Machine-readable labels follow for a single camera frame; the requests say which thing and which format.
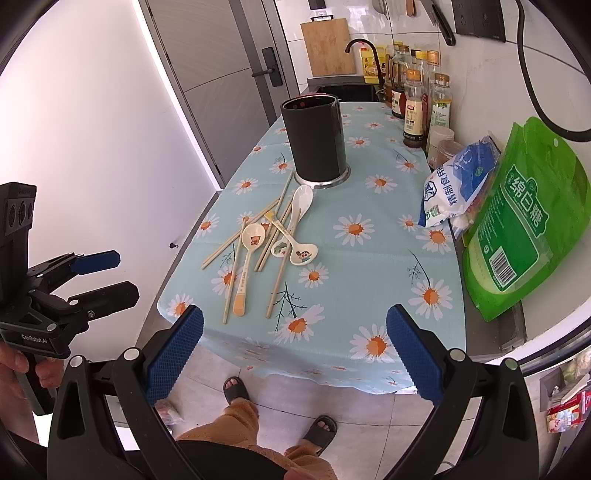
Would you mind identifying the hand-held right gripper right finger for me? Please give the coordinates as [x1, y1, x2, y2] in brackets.
[385, 304, 541, 480]

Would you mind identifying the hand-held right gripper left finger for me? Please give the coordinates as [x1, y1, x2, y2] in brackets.
[46, 305, 205, 480]

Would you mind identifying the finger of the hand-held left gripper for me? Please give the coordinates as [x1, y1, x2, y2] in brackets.
[28, 250, 122, 289]
[34, 281, 140, 320]

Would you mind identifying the bundle of beige chopsticks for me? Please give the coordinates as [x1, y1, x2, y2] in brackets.
[201, 171, 305, 324]

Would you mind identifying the beige spoon orange-tipped handle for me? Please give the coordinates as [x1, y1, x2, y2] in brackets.
[232, 223, 267, 317]

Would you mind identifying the small green-print spoon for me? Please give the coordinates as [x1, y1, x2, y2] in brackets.
[270, 219, 300, 259]

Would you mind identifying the cartoon-print spoon yellow handle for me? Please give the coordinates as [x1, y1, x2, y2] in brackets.
[264, 211, 319, 267]

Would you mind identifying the white ceramic spoon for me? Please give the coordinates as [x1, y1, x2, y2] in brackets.
[277, 185, 315, 250]

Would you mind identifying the black cylindrical utensil holder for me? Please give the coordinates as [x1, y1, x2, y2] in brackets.
[281, 93, 352, 190]

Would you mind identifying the person's left hand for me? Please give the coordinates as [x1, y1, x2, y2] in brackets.
[0, 342, 63, 407]

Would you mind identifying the crumpled plastic bag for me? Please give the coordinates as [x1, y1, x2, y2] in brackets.
[154, 399, 178, 428]

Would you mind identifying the black slipper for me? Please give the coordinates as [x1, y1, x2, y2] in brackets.
[223, 376, 251, 403]
[301, 415, 339, 455]

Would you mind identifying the person's left leg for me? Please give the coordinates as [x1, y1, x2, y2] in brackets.
[175, 376, 262, 450]

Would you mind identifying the person's leg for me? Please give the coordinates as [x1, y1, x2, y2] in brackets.
[175, 376, 262, 450]
[272, 415, 339, 480]

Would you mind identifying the small white packet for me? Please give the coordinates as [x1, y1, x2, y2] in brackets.
[450, 203, 476, 241]

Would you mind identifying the person's right leg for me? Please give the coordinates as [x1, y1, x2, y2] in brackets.
[272, 415, 339, 480]

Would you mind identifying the red printed packet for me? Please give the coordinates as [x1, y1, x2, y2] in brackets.
[547, 390, 591, 435]

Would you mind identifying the green sugar bag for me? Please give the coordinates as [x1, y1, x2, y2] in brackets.
[463, 116, 591, 322]

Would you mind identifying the blue white salt bag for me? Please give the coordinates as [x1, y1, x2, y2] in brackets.
[418, 136, 502, 229]

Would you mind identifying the brown spice jar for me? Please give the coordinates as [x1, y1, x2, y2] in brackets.
[428, 140, 465, 171]

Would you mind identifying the white-lid spice jar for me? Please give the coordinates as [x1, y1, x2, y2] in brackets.
[426, 126, 455, 155]

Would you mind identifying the small gold-cap sauce bottle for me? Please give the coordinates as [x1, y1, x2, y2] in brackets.
[403, 70, 428, 148]

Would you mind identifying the grey door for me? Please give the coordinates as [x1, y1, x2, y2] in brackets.
[139, 0, 296, 190]

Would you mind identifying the red-label soy sauce bottle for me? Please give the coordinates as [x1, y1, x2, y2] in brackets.
[388, 45, 411, 119]

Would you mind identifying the dark kitchen sink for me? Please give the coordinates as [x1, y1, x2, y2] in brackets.
[307, 76, 386, 103]

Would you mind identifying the yellow oil jug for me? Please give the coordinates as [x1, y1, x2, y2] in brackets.
[360, 45, 386, 85]

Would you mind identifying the wooden cutting board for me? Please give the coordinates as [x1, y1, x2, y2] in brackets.
[300, 17, 357, 77]

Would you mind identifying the black curved faucet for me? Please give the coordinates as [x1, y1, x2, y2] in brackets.
[345, 39, 385, 88]

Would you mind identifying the black door lock handle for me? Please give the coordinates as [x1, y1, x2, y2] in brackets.
[252, 47, 283, 88]

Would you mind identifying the thick black cable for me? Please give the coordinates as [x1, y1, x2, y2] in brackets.
[515, 0, 591, 141]

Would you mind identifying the black-handled kitchen cleaver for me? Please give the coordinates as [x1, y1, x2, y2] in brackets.
[420, 0, 457, 46]

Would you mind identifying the black wall socket panel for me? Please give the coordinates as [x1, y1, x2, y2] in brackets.
[450, 0, 506, 42]

